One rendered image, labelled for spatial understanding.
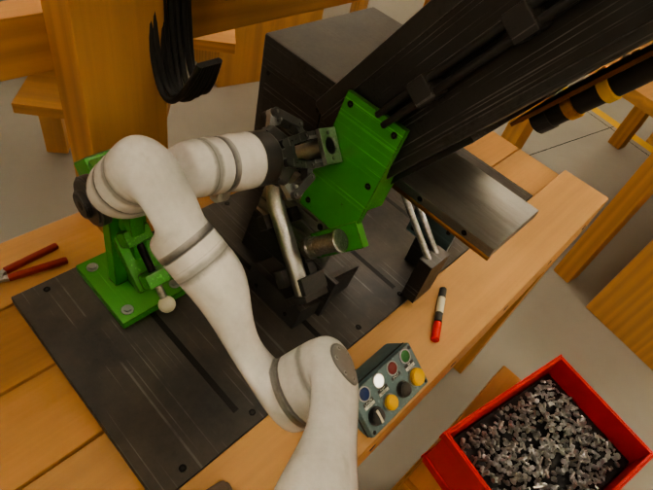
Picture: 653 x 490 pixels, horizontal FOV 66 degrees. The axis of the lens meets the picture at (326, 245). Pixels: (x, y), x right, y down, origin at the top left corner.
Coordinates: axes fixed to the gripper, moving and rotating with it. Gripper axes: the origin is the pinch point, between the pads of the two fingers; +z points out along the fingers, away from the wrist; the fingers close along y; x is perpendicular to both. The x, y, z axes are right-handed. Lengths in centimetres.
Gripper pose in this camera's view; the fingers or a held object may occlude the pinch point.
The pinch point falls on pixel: (314, 150)
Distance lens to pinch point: 79.0
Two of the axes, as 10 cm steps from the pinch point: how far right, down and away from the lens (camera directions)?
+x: -7.6, 0.9, 6.5
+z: 6.1, -2.4, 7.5
